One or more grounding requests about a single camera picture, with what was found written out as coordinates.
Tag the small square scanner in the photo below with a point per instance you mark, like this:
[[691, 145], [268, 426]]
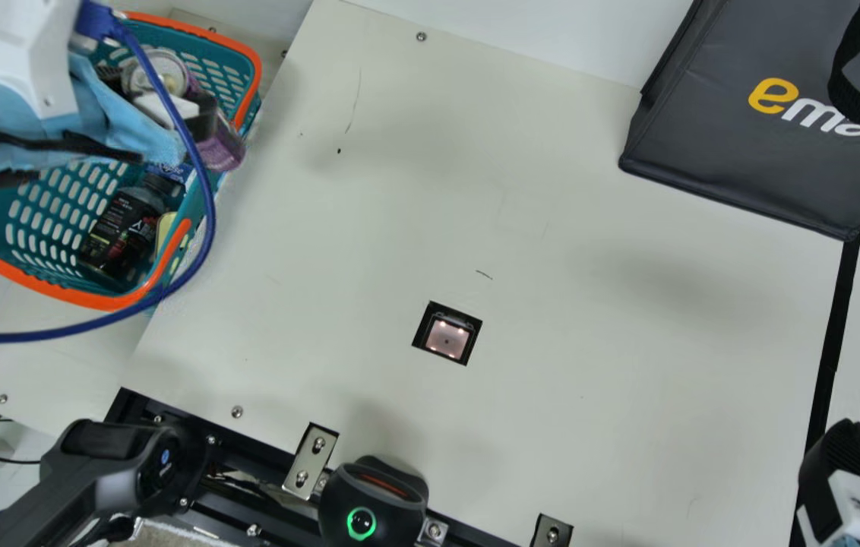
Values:
[[447, 336]]

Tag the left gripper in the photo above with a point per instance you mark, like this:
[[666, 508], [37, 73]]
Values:
[[12, 114]]

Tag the purple can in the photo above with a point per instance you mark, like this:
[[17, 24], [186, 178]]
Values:
[[221, 148]]

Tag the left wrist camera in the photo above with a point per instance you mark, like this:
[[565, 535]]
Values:
[[20, 45]]

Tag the dark coffee bottle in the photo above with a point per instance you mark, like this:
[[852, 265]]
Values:
[[122, 228]]

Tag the black strip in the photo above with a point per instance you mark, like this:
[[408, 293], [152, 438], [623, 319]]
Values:
[[833, 342]]

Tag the teal shopping basket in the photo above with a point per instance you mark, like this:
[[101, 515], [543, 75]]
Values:
[[42, 220]]

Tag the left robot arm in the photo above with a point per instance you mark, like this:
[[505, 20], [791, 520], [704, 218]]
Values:
[[111, 463]]

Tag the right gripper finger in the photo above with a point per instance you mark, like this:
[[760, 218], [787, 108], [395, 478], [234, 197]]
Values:
[[840, 486]]

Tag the black device with green light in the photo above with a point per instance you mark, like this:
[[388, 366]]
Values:
[[369, 494]]

